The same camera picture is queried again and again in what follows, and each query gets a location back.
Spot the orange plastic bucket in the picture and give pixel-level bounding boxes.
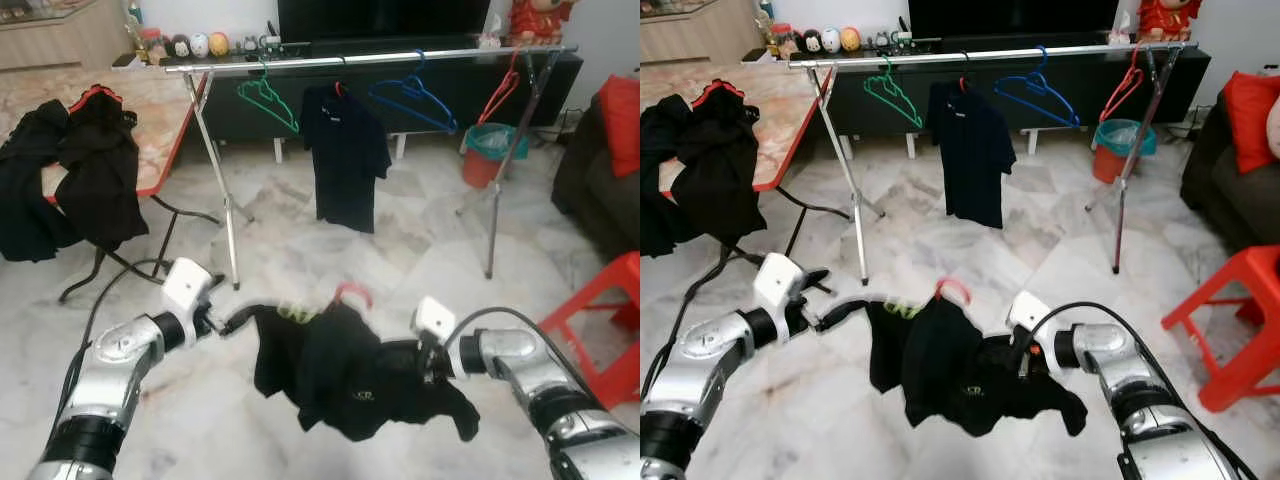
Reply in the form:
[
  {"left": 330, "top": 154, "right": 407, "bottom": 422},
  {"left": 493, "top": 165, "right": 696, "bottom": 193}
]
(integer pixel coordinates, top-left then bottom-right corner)
[
  {"left": 1092, "top": 145, "right": 1131, "bottom": 186},
  {"left": 462, "top": 150, "right": 501, "bottom": 189}
]

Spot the teal plastic bin liner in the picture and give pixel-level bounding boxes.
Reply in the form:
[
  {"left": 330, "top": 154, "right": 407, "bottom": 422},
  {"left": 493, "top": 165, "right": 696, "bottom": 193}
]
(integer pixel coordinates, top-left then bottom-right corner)
[
  {"left": 1092, "top": 118, "right": 1158, "bottom": 159},
  {"left": 462, "top": 122, "right": 529, "bottom": 163}
]

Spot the black soundbar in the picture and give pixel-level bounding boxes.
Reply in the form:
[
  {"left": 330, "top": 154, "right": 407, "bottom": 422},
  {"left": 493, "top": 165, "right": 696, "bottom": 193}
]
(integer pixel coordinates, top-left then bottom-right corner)
[
  {"left": 312, "top": 36, "right": 481, "bottom": 56},
  {"left": 940, "top": 33, "right": 1106, "bottom": 51}
]

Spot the silver metal clothes rack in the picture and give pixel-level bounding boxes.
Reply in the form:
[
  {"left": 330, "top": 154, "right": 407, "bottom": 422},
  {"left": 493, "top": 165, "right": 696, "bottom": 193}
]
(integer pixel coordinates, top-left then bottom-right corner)
[
  {"left": 163, "top": 44, "right": 581, "bottom": 291},
  {"left": 786, "top": 40, "right": 1201, "bottom": 288}
]

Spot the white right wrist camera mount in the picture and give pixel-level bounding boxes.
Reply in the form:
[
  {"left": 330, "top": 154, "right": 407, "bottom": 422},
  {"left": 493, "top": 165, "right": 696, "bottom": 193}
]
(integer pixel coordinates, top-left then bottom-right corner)
[
  {"left": 412, "top": 296, "right": 459, "bottom": 346},
  {"left": 1005, "top": 290, "right": 1051, "bottom": 346}
]

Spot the red fortune god statue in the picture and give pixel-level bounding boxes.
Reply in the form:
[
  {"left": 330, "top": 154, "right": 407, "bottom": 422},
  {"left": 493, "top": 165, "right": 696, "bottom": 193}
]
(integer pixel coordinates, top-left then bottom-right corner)
[
  {"left": 508, "top": 0, "right": 576, "bottom": 46},
  {"left": 1138, "top": 0, "right": 1204, "bottom": 43}
]

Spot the black television console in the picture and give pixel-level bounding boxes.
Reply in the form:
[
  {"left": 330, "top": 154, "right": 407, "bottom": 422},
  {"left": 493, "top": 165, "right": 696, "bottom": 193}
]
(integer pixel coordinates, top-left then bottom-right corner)
[
  {"left": 745, "top": 40, "right": 1213, "bottom": 141},
  {"left": 115, "top": 45, "right": 586, "bottom": 146}
]

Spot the light wooden sideboard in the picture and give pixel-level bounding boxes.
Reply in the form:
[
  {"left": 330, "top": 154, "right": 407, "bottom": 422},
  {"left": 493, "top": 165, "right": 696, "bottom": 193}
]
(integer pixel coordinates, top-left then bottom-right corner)
[
  {"left": 640, "top": 0, "right": 766, "bottom": 66},
  {"left": 0, "top": 0, "right": 136, "bottom": 71}
]

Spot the black t-shirt red collar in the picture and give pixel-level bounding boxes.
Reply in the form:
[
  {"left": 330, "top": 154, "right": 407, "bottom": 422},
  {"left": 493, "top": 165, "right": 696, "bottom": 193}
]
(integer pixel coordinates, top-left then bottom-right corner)
[
  {"left": 670, "top": 78, "right": 769, "bottom": 246},
  {"left": 55, "top": 84, "right": 151, "bottom": 251}
]

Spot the black flat screen television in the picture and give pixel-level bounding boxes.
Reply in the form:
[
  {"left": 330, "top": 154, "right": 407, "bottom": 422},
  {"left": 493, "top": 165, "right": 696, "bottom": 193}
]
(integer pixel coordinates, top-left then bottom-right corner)
[
  {"left": 278, "top": 0, "right": 493, "bottom": 43},
  {"left": 908, "top": 0, "right": 1121, "bottom": 39}
]

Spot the red cushion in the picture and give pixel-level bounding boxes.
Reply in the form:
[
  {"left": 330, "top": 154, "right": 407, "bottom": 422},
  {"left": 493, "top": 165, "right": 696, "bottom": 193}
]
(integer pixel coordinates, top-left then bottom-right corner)
[
  {"left": 598, "top": 75, "right": 640, "bottom": 179},
  {"left": 1222, "top": 70, "right": 1280, "bottom": 176}
]

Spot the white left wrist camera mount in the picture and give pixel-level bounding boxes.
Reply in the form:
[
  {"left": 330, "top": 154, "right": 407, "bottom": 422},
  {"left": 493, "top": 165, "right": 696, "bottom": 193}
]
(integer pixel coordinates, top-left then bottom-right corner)
[
  {"left": 160, "top": 257, "right": 216, "bottom": 319},
  {"left": 753, "top": 252, "right": 809, "bottom": 316}
]

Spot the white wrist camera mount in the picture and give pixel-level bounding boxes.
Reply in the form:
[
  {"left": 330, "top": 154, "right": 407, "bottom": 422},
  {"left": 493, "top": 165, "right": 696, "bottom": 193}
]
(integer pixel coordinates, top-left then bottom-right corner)
[
  {"left": 160, "top": 257, "right": 216, "bottom": 319},
  {"left": 1005, "top": 290, "right": 1051, "bottom": 346},
  {"left": 412, "top": 296, "right": 459, "bottom": 346},
  {"left": 753, "top": 252, "right": 809, "bottom": 316}
]

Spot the blue plastic hanger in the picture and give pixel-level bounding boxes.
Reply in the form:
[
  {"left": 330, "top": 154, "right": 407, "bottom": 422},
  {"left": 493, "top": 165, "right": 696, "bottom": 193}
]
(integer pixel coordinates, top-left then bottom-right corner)
[
  {"left": 367, "top": 50, "right": 461, "bottom": 136},
  {"left": 993, "top": 45, "right": 1083, "bottom": 131}
]

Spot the navy blue t-shirt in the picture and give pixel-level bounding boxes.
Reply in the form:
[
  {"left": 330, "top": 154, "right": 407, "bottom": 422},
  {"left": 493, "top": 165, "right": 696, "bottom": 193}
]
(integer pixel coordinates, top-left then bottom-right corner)
[
  {"left": 925, "top": 78, "right": 1018, "bottom": 231},
  {"left": 300, "top": 83, "right": 393, "bottom": 234}
]

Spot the red plastic stool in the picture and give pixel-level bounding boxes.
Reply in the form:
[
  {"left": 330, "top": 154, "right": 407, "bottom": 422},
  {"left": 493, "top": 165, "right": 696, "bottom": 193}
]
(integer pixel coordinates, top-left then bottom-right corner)
[
  {"left": 1160, "top": 245, "right": 1280, "bottom": 413},
  {"left": 538, "top": 250, "right": 640, "bottom": 409}
]

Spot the dark grey fabric sofa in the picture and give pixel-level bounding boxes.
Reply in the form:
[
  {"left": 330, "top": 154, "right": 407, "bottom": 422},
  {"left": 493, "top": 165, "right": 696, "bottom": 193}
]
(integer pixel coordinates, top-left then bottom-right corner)
[
  {"left": 1180, "top": 90, "right": 1280, "bottom": 256},
  {"left": 552, "top": 95, "right": 640, "bottom": 263}
]

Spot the green plastic hanger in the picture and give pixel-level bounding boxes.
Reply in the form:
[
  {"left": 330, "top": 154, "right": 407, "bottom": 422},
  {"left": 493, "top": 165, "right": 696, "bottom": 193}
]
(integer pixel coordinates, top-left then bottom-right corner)
[
  {"left": 863, "top": 58, "right": 926, "bottom": 131},
  {"left": 237, "top": 60, "right": 301, "bottom": 136}
]

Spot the marble top folding table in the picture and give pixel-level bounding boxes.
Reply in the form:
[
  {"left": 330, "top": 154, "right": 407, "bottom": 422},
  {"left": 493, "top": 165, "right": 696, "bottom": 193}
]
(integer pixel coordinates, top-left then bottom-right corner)
[
  {"left": 0, "top": 68, "right": 211, "bottom": 301},
  {"left": 640, "top": 62, "right": 836, "bottom": 261}
]

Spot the black garment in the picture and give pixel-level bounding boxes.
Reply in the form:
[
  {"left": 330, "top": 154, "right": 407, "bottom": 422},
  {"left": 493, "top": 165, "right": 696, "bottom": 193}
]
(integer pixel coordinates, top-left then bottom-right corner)
[
  {"left": 248, "top": 300, "right": 481, "bottom": 443},
  {"left": 865, "top": 295, "right": 1089, "bottom": 438}
]

